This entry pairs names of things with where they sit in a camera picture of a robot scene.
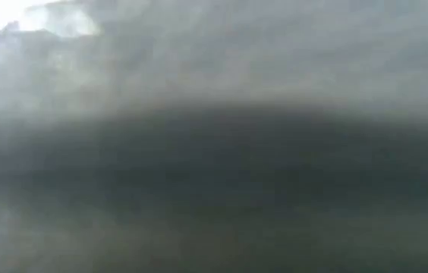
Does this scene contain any dark grey fabric hat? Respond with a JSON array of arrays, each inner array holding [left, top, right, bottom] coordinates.
[[0, 0, 428, 273]]

